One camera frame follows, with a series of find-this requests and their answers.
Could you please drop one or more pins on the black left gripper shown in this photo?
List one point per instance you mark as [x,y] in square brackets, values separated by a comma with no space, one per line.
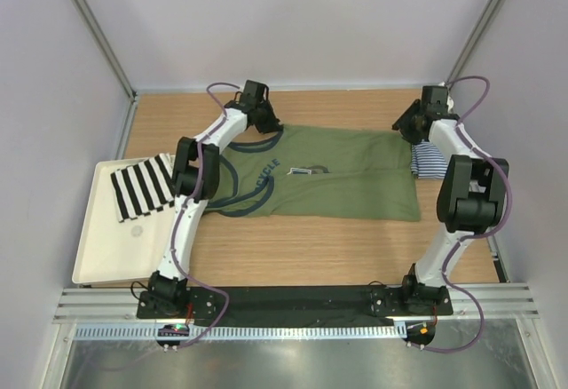
[272,124]

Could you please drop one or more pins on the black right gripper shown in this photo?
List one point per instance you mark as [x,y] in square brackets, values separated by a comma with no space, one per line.
[404,120]

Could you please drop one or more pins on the blue white striped tank top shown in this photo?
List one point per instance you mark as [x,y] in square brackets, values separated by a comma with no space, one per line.
[427,162]

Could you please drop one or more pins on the olive green tank top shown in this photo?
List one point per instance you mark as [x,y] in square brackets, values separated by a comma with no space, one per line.
[322,172]

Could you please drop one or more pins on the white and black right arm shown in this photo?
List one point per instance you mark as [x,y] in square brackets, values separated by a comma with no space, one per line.
[471,201]

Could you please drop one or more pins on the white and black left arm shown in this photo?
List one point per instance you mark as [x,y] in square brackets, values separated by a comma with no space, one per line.
[195,178]

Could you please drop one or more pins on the black white striped tank top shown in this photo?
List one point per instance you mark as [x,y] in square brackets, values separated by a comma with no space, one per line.
[143,189]

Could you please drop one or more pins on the white plastic tray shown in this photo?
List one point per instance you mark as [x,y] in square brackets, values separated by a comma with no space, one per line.
[110,251]

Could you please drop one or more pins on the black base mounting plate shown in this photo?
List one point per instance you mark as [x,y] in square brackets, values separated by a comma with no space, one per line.
[296,307]

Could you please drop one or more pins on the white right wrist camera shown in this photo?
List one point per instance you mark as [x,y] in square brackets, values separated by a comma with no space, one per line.
[450,100]

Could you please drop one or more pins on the white slotted cable duct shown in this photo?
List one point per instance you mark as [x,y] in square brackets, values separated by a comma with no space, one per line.
[161,332]

